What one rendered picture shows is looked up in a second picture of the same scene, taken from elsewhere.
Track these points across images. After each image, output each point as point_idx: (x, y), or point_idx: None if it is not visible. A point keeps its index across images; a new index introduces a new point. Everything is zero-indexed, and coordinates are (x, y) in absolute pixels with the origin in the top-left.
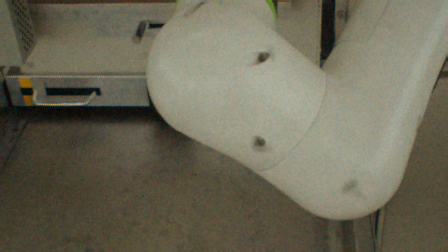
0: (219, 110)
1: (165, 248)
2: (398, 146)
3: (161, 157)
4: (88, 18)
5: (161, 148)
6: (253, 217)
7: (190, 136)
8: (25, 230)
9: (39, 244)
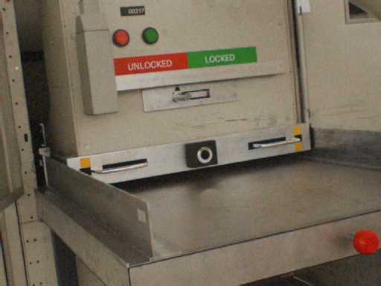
0: None
1: (298, 194)
2: None
3: (226, 184)
4: (149, 85)
5: (219, 182)
6: (333, 179)
7: None
8: (178, 214)
9: (201, 214)
